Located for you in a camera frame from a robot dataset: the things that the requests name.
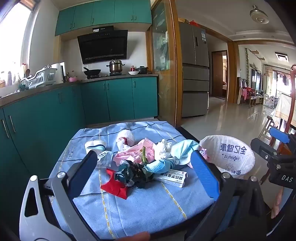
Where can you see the teal base cabinets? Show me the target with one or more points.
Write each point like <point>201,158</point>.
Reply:
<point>115,99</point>

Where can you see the green leafy vegetable stalk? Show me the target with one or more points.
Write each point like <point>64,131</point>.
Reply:
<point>143,155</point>

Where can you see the ceiling fan light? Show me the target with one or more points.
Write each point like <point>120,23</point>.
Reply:
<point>259,15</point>

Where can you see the white and blue paper cup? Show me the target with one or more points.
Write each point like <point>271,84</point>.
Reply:
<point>94,144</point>

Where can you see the white bowl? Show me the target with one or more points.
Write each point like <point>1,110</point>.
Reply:
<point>133,72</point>

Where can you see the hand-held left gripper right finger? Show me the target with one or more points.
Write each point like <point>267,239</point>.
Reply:
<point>203,176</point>

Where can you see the white plastic bag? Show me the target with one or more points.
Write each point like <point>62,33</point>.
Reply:
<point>126,136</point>

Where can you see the white bottle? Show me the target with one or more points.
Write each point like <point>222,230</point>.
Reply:
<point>9,78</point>

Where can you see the person's right hand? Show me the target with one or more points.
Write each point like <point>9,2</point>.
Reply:
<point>277,204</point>

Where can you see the white electric kettle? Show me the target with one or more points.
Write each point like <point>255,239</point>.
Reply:
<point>59,73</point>

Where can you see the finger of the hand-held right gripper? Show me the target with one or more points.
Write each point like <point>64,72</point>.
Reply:
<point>279,136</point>
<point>262,147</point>

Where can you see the crumpled white tissue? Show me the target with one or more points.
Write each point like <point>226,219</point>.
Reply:
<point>163,149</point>

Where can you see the red paper scrap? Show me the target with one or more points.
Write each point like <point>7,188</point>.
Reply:
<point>115,187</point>

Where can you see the black cooking pot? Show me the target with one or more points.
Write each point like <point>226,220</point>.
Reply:
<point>142,70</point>

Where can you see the white dish rack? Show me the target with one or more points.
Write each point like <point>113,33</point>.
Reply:
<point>39,78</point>

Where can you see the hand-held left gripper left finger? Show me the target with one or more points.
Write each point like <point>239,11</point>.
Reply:
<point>85,169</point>

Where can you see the teal wall cabinets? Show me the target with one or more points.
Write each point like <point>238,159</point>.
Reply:
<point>104,11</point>

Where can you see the light blue face mask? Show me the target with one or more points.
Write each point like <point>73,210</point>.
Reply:
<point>185,148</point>

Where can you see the black range hood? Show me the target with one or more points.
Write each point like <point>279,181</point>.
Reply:
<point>104,46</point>

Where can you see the wooden framed glass door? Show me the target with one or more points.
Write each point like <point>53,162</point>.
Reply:
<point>165,69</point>

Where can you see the white ointment box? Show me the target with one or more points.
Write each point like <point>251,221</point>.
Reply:
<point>173,178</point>

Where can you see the dark green wrapper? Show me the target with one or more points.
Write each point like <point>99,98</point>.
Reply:
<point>134,173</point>

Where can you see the grey refrigerator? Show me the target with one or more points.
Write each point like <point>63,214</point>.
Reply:
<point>194,69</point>

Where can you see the blue checked tablecloth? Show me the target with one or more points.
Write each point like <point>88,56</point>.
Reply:
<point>138,208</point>

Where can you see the black wok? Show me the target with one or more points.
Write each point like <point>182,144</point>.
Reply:
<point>92,72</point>

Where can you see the stainless steel pot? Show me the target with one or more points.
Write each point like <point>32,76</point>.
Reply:
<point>115,67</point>

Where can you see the small pink pot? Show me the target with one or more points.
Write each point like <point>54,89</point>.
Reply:
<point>73,79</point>

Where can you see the crushed clear plastic bottle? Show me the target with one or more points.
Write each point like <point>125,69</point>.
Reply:
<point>105,158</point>

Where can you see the bin with white bag liner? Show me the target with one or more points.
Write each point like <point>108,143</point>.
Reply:
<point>231,150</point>

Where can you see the pink plastic bag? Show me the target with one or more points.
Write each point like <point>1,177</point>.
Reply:
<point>129,154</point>

